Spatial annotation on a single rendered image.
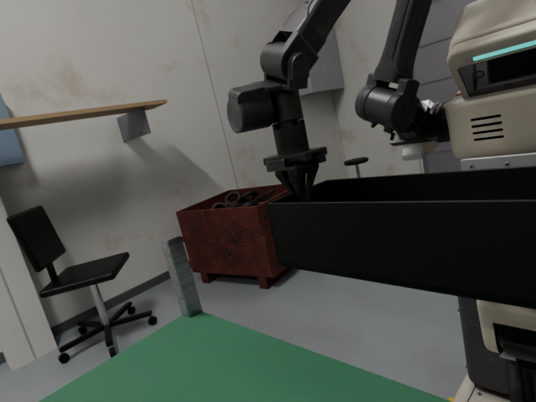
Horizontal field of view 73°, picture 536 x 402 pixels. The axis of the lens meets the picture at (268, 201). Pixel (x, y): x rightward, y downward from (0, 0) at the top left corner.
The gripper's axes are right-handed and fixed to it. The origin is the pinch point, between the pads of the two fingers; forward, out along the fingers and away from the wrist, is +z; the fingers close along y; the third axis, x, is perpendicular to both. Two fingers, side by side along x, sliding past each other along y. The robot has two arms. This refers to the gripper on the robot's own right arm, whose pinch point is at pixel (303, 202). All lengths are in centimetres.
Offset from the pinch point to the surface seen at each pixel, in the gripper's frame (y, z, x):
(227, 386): 7.1, 15.9, -28.1
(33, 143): -295, -42, 24
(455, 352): -22, 109, 111
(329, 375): 17.1, 15.7, -20.2
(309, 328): -102, 110, 96
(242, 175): -298, 32, 230
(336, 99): -294, -39, 445
